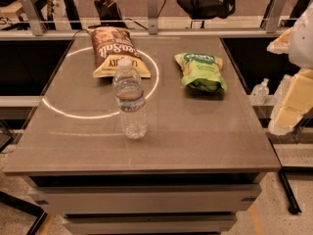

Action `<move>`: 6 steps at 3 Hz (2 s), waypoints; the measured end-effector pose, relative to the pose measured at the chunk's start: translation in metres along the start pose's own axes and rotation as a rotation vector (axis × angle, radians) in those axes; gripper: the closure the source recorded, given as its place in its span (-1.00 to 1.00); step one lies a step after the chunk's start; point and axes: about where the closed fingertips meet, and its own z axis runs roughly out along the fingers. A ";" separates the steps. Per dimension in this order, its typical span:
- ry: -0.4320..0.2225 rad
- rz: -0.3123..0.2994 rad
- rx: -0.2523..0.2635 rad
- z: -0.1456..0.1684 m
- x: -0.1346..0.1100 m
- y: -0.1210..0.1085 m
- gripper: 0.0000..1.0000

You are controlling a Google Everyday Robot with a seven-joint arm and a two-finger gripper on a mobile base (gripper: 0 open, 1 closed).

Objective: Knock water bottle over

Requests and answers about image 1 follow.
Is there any brown sea salt chip bag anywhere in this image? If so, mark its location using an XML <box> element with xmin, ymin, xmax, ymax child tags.
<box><xmin>89</xmin><ymin>26</ymin><xmax>151</xmax><ymax>78</ymax></box>

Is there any metal rail bracket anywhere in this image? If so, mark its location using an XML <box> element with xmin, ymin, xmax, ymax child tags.
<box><xmin>147</xmin><ymin>0</ymin><xmax>158</xmax><ymax>35</ymax></box>
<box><xmin>19</xmin><ymin>0</ymin><xmax>46</xmax><ymax>36</ymax></box>
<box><xmin>264</xmin><ymin>0</ymin><xmax>287</xmax><ymax>33</ymax></box>

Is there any left metal rail bracket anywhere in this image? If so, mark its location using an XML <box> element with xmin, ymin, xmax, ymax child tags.
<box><xmin>19</xmin><ymin>0</ymin><xmax>46</xmax><ymax>36</ymax></box>

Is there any clear hand sanitizer bottle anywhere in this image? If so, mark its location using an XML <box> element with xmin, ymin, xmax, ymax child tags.
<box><xmin>249</xmin><ymin>78</ymin><xmax>269</xmax><ymax>105</ymax></box>

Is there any dark device behind glass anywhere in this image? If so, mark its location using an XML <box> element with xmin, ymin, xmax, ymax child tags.
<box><xmin>94</xmin><ymin>0</ymin><xmax>126</xmax><ymax>28</ymax></box>

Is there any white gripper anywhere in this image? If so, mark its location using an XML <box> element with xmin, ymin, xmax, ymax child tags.
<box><xmin>267</xmin><ymin>3</ymin><xmax>313</xmax><ymax>135</ymax></box>

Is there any middle metal rail bracket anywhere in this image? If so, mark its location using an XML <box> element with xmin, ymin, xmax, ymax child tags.
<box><xmin>147</xmin><ymin>0</ymin><xmax>158</xmax><ymax>35</ymax></box>

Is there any green snack bag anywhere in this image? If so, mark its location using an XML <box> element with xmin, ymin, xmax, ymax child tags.
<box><xmin>174</xmin><ymin>53</ymin><xmax>227</xmax><ymax>93</ymax></box>

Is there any right metal rail bracket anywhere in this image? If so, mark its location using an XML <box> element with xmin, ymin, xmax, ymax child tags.
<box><xmin>264</xmin><ymin>0</ymin><xmax>287</xmax><ymax>33</ymax></box>

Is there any grey table drawer cabinet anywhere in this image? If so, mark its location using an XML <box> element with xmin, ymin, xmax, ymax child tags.
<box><xmin>29</xmin><ymin>183</ymin><xmax>261</xmax><ymax>235</ymax></box>

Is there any clear plastic water bottle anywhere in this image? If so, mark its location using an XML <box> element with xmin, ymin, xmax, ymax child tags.
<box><xmin>112</xmin><ymin>58</ymin><xmax>148</xmax><ymax>140</ymax></box>

